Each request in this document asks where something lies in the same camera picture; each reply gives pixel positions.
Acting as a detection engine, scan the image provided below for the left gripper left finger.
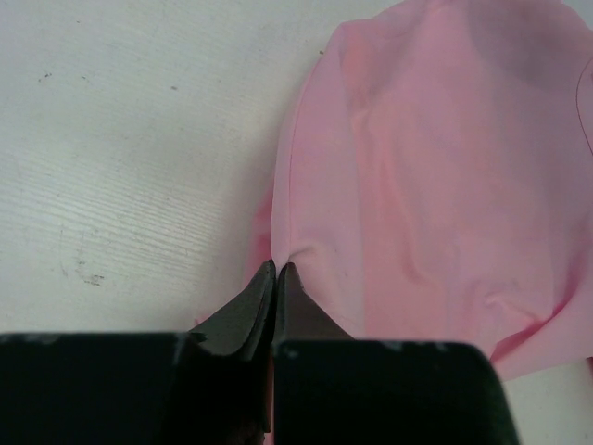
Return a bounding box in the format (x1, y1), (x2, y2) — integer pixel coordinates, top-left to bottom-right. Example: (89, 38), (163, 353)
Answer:
(1, 261), (276, 444)

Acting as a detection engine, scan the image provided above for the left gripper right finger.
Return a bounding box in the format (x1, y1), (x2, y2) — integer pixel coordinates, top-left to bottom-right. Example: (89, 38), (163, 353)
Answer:
(272, 263), (519, 444)

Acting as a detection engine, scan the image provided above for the pink t shirt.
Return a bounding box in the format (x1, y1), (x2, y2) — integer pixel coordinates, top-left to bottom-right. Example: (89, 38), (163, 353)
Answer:
(194, 0), (593, 382)

